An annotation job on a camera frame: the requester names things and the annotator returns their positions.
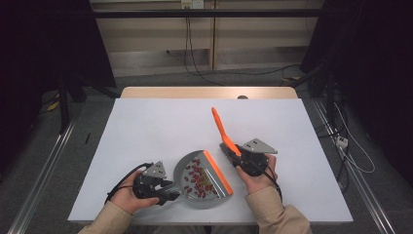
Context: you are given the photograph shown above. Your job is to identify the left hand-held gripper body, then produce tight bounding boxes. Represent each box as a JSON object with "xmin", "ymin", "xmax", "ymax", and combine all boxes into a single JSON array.
[{"xmin": 132, "ymin": 161, "xmax": 168, "ymax": 199}]

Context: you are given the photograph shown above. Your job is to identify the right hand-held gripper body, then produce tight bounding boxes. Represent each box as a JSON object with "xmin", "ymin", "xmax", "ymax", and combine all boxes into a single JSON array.
[{"xmin": 240, "ymin": 138, "xmax": 279, "ymax": 177}]

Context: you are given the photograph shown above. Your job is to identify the grey dustpan with orange edge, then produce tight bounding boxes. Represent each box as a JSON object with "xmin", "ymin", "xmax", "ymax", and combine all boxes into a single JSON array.
[{"xmin": 172, "ymin": 149, "xmax": 235, "ymax": 210}]

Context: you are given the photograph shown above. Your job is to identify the orange brush with grey bristles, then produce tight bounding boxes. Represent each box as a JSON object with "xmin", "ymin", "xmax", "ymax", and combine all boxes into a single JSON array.
[{"xmin": 210, "ymin": 106, "xmax": 244, "ymax": 164}]

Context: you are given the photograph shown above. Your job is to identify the red and green beans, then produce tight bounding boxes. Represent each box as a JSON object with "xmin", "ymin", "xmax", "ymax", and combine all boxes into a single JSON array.
[{"xmin": 183, "ymin": 158, "xmax": 219, "ymax": 199}]

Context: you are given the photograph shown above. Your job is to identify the person's right hand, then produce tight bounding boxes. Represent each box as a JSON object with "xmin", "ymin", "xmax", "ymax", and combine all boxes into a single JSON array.
[{"xmin": 236, "ymin": 154, "xmax": 279, "ymax": 195}]

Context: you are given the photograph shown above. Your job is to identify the person's left hand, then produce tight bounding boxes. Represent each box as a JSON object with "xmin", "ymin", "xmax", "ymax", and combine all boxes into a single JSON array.
[{"xmin": 111, "ymin": 170, "xmax": 161, "ymax": 215}]

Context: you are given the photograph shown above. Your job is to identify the white table cover board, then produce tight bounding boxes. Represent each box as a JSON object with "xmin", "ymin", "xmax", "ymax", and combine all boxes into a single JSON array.
[{"xmin": 67, "ymin": 97, "xmax": 355, "ymax": 225}]

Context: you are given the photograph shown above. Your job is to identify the black metal stand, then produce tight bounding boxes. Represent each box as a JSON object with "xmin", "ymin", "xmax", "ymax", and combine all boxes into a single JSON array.
[{"xmin": 57, "ymin": 75, "xmax": 71, "ymax": 135}]

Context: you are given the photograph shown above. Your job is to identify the black horizontal bar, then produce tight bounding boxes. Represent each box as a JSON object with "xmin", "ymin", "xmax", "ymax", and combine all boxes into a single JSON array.
[{"xmin": 92, "ymin": 9, "xmax": 323, "ymax": 20}]

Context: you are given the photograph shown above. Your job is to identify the dark curtain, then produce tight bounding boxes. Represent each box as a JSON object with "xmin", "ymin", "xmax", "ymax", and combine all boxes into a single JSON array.
[{"xmin": 299, "ymin": 0, "xmax": 413, "ymax": 187}]

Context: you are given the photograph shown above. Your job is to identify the left hand-held gripper black cable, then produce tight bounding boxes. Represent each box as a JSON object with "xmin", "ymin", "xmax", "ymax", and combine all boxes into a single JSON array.
[{"xmin": 104, "ymin": 162, "xmax": 154, "ymax": 205}]

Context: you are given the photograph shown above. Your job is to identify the hand-held gripper black cable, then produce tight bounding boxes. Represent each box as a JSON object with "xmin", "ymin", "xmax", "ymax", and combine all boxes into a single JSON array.
[
  {"xmin": 256, "ymin": 159, "xmax": 283, "ymax": 203},
  {"xmin": 104, "ymin": 162, "xmax": 154, "ymax": 205}
]

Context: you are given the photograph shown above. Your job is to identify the right hand-held gripper black cable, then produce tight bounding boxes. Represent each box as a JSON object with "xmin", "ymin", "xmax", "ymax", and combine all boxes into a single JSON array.
[{"xmin": 256, "ymin": 159, "xmax": 283, "ymax": 203}]

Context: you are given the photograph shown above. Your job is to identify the black floor cable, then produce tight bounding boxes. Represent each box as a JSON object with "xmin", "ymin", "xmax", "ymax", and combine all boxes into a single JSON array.
[{"xmin": 196, "ymin": 63, "xmax": 301, "ymax": 78}]

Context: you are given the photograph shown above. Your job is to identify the bundle of black floor cables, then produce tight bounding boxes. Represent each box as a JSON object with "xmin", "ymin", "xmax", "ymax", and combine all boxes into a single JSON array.
[{"xmin": 315, "ymin": 93, "xmax": 351, "ymax": 193}]

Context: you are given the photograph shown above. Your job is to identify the aluminium floor rail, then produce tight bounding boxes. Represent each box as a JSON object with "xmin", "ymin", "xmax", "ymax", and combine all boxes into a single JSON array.
[
  {"xmin": 7, "ymin": 119, "xmax": 78, "ymax": 234},
  {"xmin": 312, "ymin": 98, "xmax": 396, "ymax": 234}
]

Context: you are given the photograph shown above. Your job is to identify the white floor cable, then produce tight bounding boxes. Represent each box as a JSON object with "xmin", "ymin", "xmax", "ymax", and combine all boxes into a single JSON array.
[{"xmin": 333, "ymin": 101, "xmax": 376, "ymax": 175}]

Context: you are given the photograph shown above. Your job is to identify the black cable hanging from socket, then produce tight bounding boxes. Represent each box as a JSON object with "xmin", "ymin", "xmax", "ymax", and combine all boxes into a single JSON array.
[{"xmin": 183, "ymin": 8, "xmax": 225, "ymax": 87}]

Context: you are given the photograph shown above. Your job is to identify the white wall socket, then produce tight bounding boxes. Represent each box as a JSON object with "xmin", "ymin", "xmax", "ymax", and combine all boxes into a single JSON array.
[{"xmin": 180, "ymin": 0, "xmax": 205, "ymax": 10}]

